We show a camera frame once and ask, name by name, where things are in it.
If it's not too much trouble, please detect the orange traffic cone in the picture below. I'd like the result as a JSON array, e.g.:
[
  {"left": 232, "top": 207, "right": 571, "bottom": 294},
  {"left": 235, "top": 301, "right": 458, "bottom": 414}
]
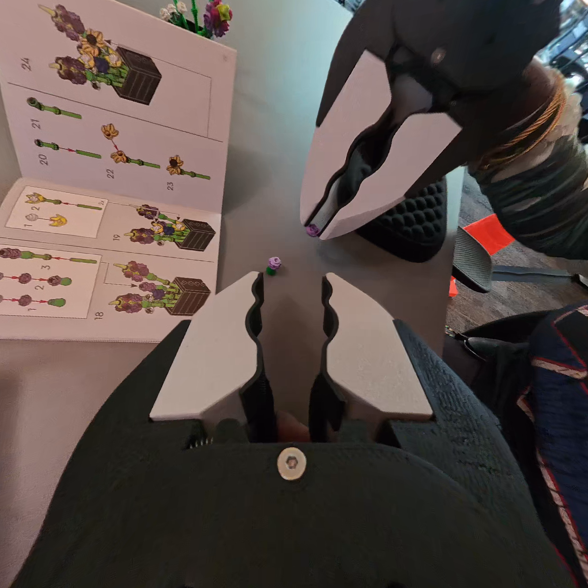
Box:
[{"left": 448, "top": 214, "right": 517, "bottom": 300}]

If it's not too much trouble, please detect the instruction booklet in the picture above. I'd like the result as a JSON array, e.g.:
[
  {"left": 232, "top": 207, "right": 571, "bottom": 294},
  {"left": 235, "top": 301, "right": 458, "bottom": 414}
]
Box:
[{"left": 0, "top": 0, "right": 239, "bottom": 343}]

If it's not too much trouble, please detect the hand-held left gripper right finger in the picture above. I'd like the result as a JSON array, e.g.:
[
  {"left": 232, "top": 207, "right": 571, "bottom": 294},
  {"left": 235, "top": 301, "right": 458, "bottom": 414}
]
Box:
[{"left": 317, "top": 272, "right": 434, "bottom": 436}]

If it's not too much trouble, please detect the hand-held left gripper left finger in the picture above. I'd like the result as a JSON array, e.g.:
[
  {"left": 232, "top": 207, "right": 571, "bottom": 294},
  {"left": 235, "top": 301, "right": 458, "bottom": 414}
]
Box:
[{"left": 150, "top": 270, "right": 269, "bottom": 436}]

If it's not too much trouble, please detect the LEGO flower bouquet in pot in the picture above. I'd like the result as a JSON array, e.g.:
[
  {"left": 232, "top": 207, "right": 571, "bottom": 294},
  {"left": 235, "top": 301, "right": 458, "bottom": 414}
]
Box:
[{"left": 160, "top": 0, "right": 235, "bottom": 40}]

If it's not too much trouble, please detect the black wrist rest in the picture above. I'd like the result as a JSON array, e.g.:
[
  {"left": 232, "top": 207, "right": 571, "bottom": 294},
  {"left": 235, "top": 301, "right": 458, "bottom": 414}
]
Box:
[{"left": 357, "top": 179, "right": 449, "bottom": 265}]

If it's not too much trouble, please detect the grey desk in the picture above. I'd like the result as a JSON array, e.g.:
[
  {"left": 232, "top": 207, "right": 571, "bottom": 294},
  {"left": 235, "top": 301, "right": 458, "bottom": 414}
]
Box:
[{"left": 0, "top": 0, "right": 467, "bottom": 588}]

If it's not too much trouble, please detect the gold bangle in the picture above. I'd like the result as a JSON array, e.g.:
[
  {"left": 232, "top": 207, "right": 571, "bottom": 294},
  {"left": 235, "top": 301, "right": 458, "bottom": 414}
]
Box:
[{"left": 478, "top": 85, "right": 567, "bottom": 173}]

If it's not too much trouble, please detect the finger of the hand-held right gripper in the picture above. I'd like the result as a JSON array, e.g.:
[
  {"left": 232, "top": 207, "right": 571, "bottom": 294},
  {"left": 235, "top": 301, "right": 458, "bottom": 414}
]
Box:
[
  {"left": 300, "top": 50, "right": 396, "bottom": 228},
  {"left": 315, "top": 111, "right": 464, "bottom": 242}
]

